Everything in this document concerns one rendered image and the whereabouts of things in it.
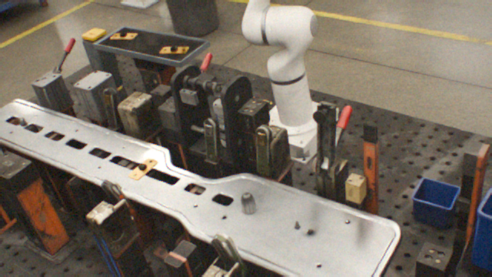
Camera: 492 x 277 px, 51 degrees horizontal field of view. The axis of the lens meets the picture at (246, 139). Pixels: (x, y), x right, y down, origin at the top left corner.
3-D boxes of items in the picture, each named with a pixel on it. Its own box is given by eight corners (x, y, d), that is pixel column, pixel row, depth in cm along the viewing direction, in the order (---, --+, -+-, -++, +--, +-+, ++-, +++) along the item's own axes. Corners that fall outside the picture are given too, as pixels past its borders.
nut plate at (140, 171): (137, 181, 133) (136, 177, 132) (127, 176, 135) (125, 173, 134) (159, 161, 138) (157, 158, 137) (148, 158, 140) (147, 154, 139)
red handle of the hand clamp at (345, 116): (314, 165, 117) (339, 103, 120) (317, 168, 119) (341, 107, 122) (331, 171, 115) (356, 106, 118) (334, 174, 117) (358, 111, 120)
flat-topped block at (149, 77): (165, 161, 187) (130, 50, 160) (180, 148, 192) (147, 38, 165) (187, 169, 182) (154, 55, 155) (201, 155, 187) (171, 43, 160)
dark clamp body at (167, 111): (177, 208, 167) (145, 110, 144) (202, 183, 175) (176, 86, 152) (203, 219, 161) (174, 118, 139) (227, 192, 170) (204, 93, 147)
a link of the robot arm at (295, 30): (277, 63, 177) (262, -1, 163) (329, 65, 169) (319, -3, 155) (264, 84, 170) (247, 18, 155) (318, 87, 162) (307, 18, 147)
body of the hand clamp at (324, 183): (322, 268, 139) (312, 168, 119) (334, 250, 144) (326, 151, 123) (343, 276, 136) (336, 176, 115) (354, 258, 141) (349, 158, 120)
